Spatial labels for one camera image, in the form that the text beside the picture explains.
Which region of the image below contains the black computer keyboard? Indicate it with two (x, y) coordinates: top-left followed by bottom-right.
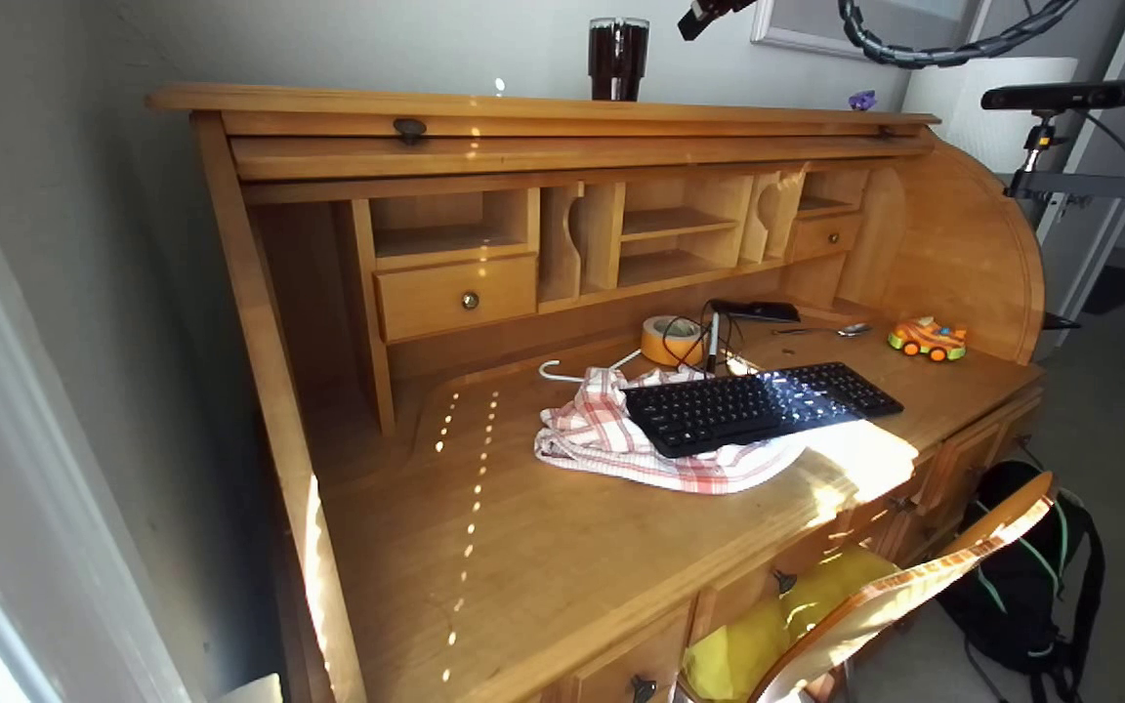
(622, 360), (905, 460)

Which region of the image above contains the wide wooden drawer with knob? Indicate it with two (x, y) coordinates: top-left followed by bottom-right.
(373, 251), (542, 348)

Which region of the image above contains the small wooden drawer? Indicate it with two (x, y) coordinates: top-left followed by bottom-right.
(784, 212), (866, 268)

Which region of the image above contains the tripod with orange clamp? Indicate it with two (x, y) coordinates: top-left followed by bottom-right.
(1002, 110), (1125, 331)

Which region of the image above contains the black remote control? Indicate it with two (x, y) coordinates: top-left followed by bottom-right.
(706, 297), (804, 323)

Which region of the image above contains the orange green toy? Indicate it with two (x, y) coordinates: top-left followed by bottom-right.
(885, 312), (973, 366)

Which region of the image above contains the dark brown coffee mug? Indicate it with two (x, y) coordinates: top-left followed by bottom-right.
(585, 12), (654, 107)

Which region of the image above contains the wooden chair with slotted back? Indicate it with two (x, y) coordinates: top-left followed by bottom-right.
(752, 471), (1063, 703)

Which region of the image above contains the white box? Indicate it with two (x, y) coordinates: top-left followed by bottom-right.
(899, 55), (1083, 144)

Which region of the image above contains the silver metal utensil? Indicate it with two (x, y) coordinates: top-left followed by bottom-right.
(769, 317), (875, 346)

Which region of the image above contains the black bar camera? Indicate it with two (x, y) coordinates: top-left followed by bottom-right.
(978, 77), (1125, 118)

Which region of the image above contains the wooden roll-top desk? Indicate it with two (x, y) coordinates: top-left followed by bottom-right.
(144, 81), (1051, 703)

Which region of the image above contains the white wire hanger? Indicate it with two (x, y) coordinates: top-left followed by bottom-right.
(536, 346), (654, 391)

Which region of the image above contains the red white checked cloth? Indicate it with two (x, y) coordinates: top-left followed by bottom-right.
(533, 351), (814, 499)

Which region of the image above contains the black backpack with green trim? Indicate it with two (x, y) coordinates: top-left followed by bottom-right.
(937, 459), (1110, 703)

